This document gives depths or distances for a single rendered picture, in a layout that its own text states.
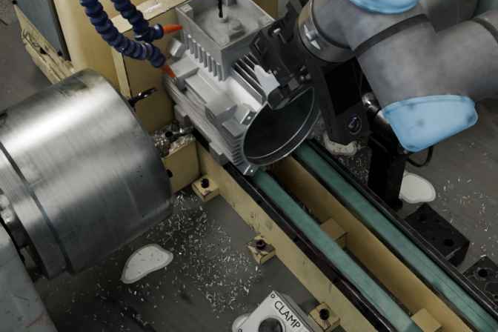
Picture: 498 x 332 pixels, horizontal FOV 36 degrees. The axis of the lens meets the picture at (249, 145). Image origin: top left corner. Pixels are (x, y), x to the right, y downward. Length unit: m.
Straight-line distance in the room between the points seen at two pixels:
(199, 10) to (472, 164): 0.57
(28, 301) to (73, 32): 0.45
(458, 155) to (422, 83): 0.76
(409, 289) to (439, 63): 0.57
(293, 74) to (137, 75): 0.40
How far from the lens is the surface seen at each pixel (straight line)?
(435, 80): 0.70
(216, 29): 1.18
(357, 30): 0.71
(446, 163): 1.43
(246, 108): 1.09
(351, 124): 0.88
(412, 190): 1.38
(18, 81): 1.63
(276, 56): 0.87
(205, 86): 1.16
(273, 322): 0.92
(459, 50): 0.72
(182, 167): 1.33
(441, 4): 1.27
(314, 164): 1.25
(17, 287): 1.01
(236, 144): 1.12
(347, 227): 1.25
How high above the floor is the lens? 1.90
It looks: 51 degrees down
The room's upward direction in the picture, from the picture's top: 3 degrees counter-clockwise
